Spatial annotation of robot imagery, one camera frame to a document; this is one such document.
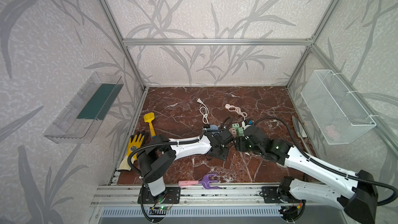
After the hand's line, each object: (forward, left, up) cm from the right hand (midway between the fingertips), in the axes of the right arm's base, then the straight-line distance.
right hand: (237, 136), depth 79 cm
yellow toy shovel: (+20, +55, -12) cm, 59 cm away
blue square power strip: (+12, +11, -12) cm, 20 cm away
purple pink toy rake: (-19, +16, -12) cm, 28 cm away
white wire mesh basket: (-2, -39, +20) cm, 44 cm away
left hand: (-4, +6, -10) cm, 13 cm away
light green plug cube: (+10, -1, -7) cm, 12 cm away
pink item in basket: (0, -45, +5) cm, 45 cm away
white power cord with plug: (+25, +18, -13) cm, 33 cm away
